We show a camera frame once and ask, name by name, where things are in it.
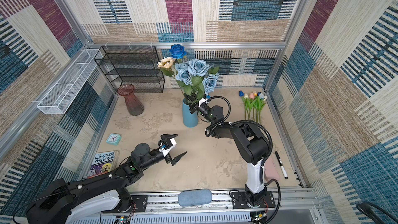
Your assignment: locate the dark blue rose stem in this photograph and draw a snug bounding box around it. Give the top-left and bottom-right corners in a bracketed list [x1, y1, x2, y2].
[169, 44, 187, 59]

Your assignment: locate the cream sunflower with stem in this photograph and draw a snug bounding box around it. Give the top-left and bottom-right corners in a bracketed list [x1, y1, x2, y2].
[158, 57, 175, 77]

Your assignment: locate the treehouse paperback book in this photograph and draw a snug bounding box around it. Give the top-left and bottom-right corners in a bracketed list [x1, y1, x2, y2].
[86, 150, 117, 178]

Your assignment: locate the black cable at corner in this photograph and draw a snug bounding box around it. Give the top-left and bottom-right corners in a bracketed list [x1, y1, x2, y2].
[356, 201, 398, 224]

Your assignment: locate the black white marker pen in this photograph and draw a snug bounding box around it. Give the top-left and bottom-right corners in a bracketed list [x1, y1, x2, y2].
[275, 151, 289, 179]

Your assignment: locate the blue grey cushion pad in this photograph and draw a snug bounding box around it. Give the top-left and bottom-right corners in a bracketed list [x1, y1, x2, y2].
[178, 189, 212, 207]

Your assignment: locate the red ribbed glass vase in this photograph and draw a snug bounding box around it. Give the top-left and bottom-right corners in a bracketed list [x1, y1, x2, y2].
[117, 84, 144, 116]

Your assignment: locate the pink pencil case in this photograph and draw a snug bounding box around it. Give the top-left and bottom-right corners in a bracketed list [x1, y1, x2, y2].
[264, 157, 280, 181]

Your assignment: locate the teal small alarm clock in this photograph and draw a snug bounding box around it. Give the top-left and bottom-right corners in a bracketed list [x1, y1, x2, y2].
[106, 133, 121, 146]

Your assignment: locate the light blue cylindrical vase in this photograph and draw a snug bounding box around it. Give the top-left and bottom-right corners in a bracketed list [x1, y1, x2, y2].
[182, 99, 199, 128]

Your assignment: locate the black wire shelf rack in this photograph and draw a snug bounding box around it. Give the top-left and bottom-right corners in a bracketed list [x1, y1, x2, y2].
[94, 46, 165, 93]

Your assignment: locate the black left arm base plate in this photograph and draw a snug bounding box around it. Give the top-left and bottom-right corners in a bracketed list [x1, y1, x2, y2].
[117, 195, 148, 214]

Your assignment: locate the pale blue rose bouquet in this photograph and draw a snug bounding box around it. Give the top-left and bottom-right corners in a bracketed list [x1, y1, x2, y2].
[173, 59, 219, 103]

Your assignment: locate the colourful tulip bunch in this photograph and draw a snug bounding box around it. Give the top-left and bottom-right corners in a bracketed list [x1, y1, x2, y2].
[239, 91, 267, 124]

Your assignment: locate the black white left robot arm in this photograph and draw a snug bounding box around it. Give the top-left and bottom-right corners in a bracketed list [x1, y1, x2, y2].
[25, 134, 183, 224]

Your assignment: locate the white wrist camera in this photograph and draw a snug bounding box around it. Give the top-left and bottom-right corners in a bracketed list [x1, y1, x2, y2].
[198, 96, 210, 107]
[159, 143, 177, 157]

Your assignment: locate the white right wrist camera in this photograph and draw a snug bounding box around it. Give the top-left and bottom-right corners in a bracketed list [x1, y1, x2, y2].
[198, 96, 210, 107]

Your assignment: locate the white wire mesh basket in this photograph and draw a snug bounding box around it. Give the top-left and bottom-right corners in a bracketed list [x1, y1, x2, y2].
[37, 49, 98, 115]

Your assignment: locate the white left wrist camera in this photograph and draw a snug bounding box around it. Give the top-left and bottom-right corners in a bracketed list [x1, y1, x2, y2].
[159, 143, 177, 157]

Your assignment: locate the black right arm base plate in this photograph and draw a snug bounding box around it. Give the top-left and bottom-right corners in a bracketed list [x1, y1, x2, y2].
[229, 190, 276, 209]

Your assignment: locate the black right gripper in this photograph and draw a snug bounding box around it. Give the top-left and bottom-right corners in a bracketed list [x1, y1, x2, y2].
[183, 91, 214, 124]

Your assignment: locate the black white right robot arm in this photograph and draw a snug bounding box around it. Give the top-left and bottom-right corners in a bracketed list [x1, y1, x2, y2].
[184, 95, 273, 208]

